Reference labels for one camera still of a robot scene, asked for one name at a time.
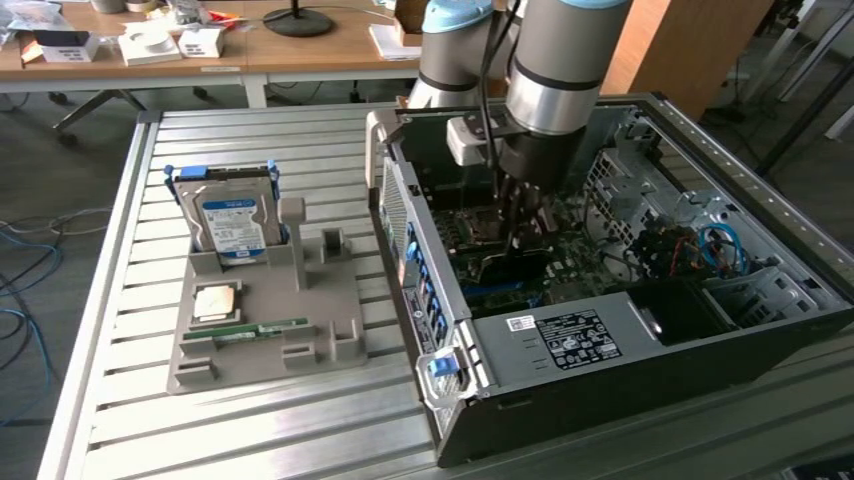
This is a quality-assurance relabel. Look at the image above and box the green RAM stick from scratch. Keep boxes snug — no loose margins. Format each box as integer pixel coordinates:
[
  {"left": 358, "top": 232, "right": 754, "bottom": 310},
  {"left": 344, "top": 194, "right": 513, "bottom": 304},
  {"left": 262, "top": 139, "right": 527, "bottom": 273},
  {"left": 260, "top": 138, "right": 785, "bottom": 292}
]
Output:
[{"left": 183, "top": 319, "right": 312, "bottom": 344}]

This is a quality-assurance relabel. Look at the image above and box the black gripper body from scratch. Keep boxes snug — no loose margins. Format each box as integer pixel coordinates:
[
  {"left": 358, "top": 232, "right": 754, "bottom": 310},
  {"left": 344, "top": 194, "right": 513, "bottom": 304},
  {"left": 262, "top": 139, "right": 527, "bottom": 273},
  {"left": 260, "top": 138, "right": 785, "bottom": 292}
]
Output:
[{"left": 499, "top": 127, "right": 589, "bottom": 190}]

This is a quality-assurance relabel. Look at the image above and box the blue expansion slot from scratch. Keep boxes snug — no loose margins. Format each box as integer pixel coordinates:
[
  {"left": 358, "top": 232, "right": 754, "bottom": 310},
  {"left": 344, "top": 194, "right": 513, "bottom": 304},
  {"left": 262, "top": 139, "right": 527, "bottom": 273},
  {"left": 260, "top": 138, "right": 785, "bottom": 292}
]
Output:
[{"left": 465, "top": 282, "right": 527, "bottom": 297}]

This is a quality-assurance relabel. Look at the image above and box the white paper stack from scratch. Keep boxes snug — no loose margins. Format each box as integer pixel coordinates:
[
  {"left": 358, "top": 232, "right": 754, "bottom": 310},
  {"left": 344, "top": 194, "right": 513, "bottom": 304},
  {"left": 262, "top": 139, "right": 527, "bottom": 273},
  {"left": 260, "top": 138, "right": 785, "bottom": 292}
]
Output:
[{"left": 368, "top": 23, "right": 423, "bottom": 61}]

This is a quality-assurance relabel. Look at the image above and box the wooden desk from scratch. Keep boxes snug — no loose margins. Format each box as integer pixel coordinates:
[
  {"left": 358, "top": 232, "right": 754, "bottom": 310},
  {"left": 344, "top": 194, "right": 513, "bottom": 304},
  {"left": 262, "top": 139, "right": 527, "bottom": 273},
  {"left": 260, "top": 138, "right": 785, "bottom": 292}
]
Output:
[{"left": 0, "top": 0, "right": 435, "bottom": 109}]

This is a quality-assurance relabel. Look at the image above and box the small white carton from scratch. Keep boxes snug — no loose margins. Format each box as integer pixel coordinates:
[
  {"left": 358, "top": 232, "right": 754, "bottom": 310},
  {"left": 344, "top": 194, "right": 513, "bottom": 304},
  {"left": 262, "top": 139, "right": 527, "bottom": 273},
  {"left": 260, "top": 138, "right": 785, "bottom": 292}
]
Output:
[{"left": 178, "top": 28, "right": 226, "bottom": 59}]

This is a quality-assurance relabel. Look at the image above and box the blue case latch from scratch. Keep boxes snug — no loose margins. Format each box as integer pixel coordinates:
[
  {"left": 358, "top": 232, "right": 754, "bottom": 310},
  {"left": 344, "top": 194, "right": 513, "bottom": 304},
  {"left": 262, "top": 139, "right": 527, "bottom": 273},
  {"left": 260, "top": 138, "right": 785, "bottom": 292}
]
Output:
[{"left": 430, "top": 352, "right": 462, "bottom": 379}]

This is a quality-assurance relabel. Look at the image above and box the green motherboard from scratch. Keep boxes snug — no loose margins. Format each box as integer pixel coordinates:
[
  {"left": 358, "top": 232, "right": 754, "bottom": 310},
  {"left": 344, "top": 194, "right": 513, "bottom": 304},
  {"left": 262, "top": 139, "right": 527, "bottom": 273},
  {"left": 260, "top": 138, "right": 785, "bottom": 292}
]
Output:
[{"left": 430, "top": 199, "right": 629, "bottom": 319}]

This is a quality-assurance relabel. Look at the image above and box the coloured power wire bundle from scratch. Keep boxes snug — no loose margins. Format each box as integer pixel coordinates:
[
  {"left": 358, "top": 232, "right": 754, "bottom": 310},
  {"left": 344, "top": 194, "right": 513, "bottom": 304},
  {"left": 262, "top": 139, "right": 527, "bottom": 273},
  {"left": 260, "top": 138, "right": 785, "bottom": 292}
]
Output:
[{"left": 633, "top": 227, "right": 709, "bottom": 281}]

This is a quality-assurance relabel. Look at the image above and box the white box with black lid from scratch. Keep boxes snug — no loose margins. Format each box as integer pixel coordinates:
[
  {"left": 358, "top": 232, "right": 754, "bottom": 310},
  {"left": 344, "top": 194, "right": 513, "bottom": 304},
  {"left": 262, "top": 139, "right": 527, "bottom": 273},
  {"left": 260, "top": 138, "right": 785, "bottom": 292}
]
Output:
[{"left": 32, "top": 29, "right": 100, "bottom": 64}]

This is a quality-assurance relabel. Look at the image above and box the white floor cable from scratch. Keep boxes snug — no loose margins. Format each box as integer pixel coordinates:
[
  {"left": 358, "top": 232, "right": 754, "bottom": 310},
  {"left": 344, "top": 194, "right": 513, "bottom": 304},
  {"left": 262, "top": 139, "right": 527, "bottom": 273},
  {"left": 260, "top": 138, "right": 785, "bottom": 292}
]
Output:
[{"left": 0, "top": 207, "right": 112, "bottom": 236}]

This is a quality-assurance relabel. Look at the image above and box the CPU chip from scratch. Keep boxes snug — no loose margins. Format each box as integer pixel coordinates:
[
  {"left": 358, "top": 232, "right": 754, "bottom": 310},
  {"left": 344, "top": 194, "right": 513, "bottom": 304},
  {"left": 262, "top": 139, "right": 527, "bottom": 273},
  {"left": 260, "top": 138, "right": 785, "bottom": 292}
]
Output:
[{"left": 190, "top": 284, "right": 240, "bottom": 324}]

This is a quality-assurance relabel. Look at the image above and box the wooden cabinet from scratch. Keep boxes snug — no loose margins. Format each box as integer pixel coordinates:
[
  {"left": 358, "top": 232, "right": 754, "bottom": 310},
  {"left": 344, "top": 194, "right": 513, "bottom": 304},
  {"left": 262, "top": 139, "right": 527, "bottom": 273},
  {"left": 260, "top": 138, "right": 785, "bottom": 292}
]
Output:
[{"left": 599, "top": 0, "right": 775, "bottom": 121}]

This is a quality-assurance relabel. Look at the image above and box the black round lamp base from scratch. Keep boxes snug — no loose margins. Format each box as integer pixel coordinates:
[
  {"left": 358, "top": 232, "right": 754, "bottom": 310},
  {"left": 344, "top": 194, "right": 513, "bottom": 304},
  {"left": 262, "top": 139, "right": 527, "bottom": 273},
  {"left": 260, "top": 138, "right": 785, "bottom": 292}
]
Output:
[{"left": 262, "top": 0, "right": 335, "bottom": 38}]

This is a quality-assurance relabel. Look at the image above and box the blue SATA wire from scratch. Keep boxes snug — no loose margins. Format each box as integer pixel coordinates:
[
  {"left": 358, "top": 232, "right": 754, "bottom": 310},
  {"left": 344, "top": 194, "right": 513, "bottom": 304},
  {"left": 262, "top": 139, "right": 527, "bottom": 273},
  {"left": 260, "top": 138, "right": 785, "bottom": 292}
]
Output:
[{"left": 697, "top": 222, "right": 749, "bottom": 281}]

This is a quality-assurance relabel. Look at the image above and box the hard disk in blue caddy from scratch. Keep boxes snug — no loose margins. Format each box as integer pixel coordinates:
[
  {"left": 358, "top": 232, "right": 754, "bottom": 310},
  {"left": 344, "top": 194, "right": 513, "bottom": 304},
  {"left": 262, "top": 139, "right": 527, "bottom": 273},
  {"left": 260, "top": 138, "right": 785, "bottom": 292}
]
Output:
[{"left": 163, "top": 162, "right": 292, "bottom": 266}]

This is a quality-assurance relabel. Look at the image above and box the metal disk bay cage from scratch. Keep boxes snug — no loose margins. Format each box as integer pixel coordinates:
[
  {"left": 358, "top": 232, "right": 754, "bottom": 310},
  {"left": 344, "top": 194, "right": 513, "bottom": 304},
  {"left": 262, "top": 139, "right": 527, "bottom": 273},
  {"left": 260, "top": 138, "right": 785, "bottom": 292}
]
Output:
[{"left": 583, "top": 147, "right": 675, "bottom": 241}]

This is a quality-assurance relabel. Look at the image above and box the grey power supply unit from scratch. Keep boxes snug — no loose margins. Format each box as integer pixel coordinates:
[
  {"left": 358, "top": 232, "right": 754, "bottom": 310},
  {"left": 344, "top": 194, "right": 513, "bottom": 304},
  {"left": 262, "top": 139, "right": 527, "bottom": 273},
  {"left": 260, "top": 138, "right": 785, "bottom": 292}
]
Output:
[{"left": 466, "top": 292, "right": 669, "bottom": 391}]

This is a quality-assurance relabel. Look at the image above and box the blue floor cable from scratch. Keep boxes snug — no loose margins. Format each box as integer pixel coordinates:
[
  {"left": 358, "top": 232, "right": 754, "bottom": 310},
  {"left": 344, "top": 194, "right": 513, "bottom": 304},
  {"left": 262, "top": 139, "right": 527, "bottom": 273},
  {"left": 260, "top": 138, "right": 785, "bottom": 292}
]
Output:
[{"left": 0, "top": 229, "right": 66, "bottom": 426}]

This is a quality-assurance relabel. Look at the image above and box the CPU socket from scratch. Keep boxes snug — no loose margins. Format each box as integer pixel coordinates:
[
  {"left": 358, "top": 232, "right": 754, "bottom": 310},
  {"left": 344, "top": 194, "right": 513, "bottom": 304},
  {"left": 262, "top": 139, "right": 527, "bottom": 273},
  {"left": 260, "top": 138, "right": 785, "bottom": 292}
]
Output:
[{"left": 459, "top": 209, "right": 503, "bottom": 244}]

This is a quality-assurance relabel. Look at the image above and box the grey parts rack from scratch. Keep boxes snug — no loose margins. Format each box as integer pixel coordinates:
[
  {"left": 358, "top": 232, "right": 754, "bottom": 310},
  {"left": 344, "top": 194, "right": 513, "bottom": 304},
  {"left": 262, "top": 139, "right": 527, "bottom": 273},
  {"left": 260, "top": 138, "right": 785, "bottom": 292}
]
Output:
[{"left": 164, "top": 197, "right": 373, "bottom": 396}]

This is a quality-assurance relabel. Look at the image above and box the black Nvidia graphics card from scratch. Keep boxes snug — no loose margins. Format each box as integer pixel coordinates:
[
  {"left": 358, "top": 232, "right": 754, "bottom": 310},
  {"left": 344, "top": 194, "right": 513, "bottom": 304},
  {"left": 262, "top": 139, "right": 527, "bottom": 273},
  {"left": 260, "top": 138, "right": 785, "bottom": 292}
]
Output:
[{"left": 474, "top": 247, "right": 557, "bottom": 290}]

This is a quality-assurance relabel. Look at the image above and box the white tape roll box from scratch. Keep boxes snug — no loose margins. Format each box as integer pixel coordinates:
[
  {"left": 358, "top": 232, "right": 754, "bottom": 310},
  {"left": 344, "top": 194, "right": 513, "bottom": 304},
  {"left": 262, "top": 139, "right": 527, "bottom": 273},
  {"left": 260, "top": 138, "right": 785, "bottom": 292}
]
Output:
[{"left": 118, "top": 24, "right": 183, "bottom": 66}]

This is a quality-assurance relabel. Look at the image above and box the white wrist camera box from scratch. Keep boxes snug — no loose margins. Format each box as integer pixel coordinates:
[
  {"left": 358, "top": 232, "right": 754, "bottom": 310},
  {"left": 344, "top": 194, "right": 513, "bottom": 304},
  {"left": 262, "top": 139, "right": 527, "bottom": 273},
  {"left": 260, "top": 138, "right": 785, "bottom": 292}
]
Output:
[{"left": 445, "top": 114, "right": 529, "bottom": 166}]

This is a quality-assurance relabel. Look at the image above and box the brown cardboard box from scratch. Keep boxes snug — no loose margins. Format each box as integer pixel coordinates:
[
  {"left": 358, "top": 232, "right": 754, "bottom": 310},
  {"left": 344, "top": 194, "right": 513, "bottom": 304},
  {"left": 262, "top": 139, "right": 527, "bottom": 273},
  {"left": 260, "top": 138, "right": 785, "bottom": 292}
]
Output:
[{"left": 393, "top": 0, "right": 430, "bottom": 47}]

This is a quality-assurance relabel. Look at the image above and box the black open PC case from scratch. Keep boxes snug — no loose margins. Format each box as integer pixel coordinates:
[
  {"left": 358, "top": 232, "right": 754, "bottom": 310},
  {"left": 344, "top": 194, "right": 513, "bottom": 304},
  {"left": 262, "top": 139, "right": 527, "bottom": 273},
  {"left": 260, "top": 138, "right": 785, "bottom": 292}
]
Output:
[{"left": 364, "top": 92, "right": 854, "bottom": 469}]

